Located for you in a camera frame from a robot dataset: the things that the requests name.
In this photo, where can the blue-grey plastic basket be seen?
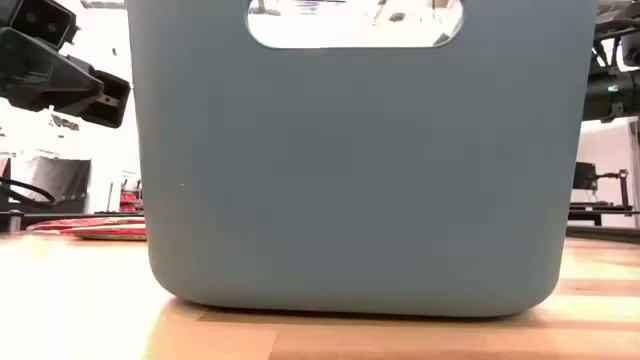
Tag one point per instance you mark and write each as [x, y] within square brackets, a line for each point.
[350, 175]

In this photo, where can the black cloth-covered stand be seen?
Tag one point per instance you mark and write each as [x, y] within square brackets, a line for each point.
[65, 182]

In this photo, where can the red background item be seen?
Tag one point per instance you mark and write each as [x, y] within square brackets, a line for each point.
[129, 202]

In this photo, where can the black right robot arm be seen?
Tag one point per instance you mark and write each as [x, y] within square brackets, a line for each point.
[605, 97]

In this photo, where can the red popcorn bag clear wrap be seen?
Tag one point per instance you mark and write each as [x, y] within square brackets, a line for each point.
[85, 223]

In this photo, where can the small metal post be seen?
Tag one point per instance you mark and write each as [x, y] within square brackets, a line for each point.
[15, 222]

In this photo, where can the black background desk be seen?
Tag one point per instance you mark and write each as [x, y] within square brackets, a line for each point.
[585, 214]

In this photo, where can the black computer monitor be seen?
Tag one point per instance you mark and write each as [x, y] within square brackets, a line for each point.
[584, 176]

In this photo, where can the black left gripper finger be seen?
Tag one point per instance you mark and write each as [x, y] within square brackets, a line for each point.
[55, 80]
[40, 20]

